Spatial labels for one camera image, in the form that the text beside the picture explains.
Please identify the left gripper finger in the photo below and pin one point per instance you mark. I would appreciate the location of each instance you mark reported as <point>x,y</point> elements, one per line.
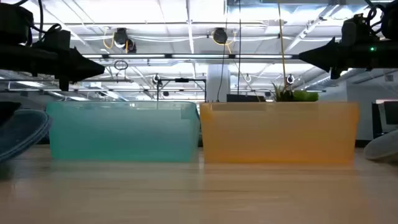
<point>93,74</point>
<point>79,65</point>

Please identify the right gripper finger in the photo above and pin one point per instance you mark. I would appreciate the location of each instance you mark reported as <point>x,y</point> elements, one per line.
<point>320,66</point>
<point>326,54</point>

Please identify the blue denim cap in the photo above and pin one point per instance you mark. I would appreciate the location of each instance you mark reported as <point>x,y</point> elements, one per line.
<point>21,133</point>

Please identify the grey cap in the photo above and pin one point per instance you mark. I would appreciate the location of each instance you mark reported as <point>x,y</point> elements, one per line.
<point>382,147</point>

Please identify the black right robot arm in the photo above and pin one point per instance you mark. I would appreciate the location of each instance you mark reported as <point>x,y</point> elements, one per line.
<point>385,56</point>

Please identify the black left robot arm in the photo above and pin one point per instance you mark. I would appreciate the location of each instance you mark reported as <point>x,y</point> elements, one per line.
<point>15,59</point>

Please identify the potted green succulent plant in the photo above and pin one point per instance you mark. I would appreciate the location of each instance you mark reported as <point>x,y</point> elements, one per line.
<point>306,96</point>

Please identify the long ceiling light bar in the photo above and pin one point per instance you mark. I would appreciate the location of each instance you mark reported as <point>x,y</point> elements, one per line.
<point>140,56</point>

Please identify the teal translucent plastic bin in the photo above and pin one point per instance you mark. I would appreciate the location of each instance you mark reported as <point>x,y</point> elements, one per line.
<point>124,130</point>

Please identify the computer monitor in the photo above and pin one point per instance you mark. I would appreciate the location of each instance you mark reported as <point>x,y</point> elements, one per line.
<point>390,115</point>

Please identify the orange translucent plastic bin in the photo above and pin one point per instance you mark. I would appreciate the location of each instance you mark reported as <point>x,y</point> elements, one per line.
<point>280,133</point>

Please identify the black perforated metal case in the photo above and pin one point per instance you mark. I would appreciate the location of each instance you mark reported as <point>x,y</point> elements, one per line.
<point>245,98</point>

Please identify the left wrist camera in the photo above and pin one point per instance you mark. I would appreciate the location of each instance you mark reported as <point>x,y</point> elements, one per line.
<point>59,39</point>

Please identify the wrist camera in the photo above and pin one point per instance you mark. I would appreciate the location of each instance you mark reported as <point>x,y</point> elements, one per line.
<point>353,29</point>
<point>59,39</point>

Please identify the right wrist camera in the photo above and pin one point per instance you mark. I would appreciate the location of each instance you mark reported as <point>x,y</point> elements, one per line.
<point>353,29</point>

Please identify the black background rig frame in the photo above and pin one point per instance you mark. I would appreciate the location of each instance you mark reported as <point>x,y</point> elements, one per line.
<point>182,80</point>

